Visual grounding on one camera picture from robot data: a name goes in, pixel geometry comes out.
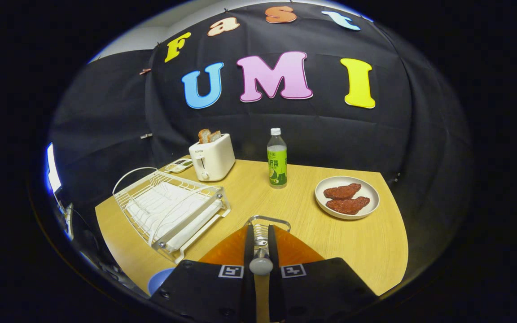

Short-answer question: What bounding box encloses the white toaster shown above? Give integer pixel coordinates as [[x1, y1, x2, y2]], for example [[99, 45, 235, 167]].
[[189, 133, 236, 182]]

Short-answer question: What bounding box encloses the blue plate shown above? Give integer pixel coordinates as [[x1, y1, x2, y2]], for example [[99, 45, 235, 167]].
[[147, 268, 176, 297]]

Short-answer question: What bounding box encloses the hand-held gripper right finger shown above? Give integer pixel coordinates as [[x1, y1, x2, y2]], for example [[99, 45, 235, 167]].
[[267, 224, 379, 323]]

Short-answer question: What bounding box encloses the silver wire basket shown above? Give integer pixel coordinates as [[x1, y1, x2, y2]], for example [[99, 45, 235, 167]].
[[244, 215, 291, 252]]

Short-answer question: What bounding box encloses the green label drink bottle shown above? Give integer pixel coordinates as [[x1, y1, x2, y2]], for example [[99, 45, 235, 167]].
[[267, 128, 288, 188]]

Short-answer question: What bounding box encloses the white wire dish rack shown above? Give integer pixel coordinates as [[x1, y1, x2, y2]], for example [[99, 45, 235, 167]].
[[112, 167, 231, 264]]

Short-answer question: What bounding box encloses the red meat piece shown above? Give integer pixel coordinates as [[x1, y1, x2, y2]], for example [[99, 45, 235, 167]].
[[326, 196, 370, 215], [323, 183, 362, 200]]

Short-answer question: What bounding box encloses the black backdrop cloth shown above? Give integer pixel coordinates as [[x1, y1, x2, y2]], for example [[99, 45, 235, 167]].
[[48, 2, 472, 216]]

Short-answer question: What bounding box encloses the metal spoon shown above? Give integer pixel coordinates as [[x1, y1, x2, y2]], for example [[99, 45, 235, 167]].
[[249, 238, 274, 276]]

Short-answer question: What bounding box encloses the white compartment seasoning tray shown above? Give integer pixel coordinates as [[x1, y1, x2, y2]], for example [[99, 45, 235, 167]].
[[164, 158, 193, 174]]

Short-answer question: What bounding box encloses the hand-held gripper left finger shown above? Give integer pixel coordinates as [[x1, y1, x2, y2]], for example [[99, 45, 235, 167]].
[[150, 223, 256, 323]]

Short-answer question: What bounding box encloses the white plate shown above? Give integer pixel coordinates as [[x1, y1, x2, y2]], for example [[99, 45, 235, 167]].
[[315, 176, 380, 220]]

